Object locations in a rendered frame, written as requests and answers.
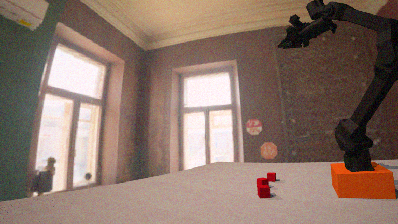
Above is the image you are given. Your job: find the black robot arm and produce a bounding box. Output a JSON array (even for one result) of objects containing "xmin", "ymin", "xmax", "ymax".
[{"xmin": 306, "ymin": 0, "xmax": 398, "ymax": 172}]

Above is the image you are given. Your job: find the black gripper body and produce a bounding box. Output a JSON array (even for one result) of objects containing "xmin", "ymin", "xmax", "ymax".
[{"xmin": 286, "ymin": 22, "xmax": 319, "ymax": 48}]

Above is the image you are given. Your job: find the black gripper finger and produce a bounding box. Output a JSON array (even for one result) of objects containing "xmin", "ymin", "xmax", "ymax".
[
  {"xmin": 283, "ymin": 43, "xmax": 302, "ymax": 49},
  {"xmin": 278, "ymin": 34, "xmax": 295, "ymax": 48}
]

